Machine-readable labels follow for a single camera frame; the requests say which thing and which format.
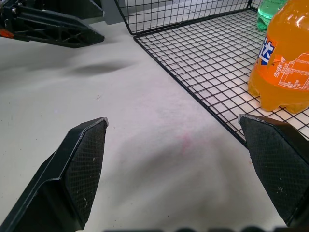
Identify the orange soda bottle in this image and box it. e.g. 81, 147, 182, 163
248, 0, 309, 115

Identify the black wire mesh rack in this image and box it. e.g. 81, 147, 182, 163
113, 0, 309, 147

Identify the plain finger of the black left gripper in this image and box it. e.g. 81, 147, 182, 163
23, 0, 105, 25

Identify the green soda bottle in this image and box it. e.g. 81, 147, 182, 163
255, 0, 289, 31

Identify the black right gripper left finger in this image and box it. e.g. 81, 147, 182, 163
0, 117, 109, 232

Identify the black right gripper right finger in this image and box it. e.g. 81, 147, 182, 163
237, 114, 309, 229

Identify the truss finger of the black left gripper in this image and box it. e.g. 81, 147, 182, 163
14, 5, 106, 49

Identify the grey upright post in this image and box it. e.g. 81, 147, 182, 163
100, 0, 122, 25

